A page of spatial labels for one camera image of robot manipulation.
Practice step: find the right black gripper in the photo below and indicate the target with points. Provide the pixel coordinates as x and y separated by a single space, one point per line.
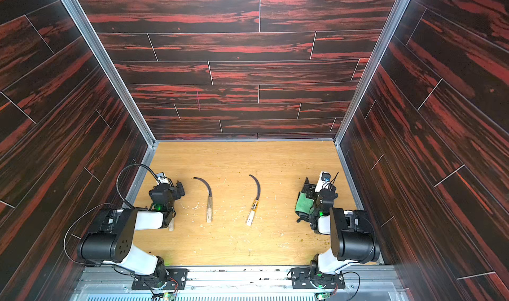
311 193

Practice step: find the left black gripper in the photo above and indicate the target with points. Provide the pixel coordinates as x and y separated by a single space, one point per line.
175 191

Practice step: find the green microfibre rag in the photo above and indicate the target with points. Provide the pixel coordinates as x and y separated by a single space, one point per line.
303 206

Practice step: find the sickle with yellow label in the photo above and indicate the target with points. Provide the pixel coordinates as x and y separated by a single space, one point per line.
254 206

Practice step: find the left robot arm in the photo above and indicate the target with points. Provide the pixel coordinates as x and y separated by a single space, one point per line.
109 240

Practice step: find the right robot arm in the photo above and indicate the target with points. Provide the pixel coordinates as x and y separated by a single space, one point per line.
352 236

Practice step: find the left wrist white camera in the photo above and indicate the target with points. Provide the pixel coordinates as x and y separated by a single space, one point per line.
162 178

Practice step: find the wrist white camera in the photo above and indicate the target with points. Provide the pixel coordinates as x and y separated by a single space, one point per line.
162 178
324 181

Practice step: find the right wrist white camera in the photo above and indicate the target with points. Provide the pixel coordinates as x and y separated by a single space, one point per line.
324 181

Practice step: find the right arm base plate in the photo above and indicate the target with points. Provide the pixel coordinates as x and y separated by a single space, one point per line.
306 278

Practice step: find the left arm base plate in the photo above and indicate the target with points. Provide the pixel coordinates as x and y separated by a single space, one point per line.
173 279

